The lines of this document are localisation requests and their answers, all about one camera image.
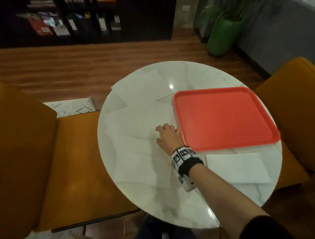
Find person's right hand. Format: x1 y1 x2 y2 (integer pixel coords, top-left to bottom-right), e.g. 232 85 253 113
155 123 184 156

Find spread white napkins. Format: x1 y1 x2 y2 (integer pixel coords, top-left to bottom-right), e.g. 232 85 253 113
104 70 178 158

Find white paper napkin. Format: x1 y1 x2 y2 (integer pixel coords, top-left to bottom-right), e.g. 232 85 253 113
114 152 174 189

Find orange plastic tray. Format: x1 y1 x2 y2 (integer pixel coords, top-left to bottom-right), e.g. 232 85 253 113
173 86 282 152

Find person's right forearm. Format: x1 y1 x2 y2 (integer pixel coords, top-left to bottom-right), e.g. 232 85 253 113
188 163 270 239

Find person's blue jeans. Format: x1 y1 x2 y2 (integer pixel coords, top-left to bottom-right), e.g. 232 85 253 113
135 215 197 239

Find person's black right sleeve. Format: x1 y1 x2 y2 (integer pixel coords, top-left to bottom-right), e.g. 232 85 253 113
240 215 296 239

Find black right wristband with markers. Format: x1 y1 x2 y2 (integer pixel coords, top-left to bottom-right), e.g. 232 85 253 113
171 146 205 177

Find pale patterned rug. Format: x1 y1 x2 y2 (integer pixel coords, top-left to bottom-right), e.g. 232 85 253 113
24 97 95 239

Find green plant pot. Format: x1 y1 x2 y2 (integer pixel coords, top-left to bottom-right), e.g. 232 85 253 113
206 17 244 57

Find black display bookshelf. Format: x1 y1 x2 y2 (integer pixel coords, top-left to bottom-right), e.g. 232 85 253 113
0 0 177 49

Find mustard yellow upholstered chair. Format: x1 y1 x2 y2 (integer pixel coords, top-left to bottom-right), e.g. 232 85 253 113
0 82 142 239
255 57 315 191

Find white booklet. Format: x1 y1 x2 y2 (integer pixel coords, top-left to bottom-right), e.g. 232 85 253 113
53 26 71 36

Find red book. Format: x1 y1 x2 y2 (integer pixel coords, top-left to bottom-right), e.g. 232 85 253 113
29 19 53 36

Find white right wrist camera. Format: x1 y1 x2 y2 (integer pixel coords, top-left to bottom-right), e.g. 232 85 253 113
178 173 197 192

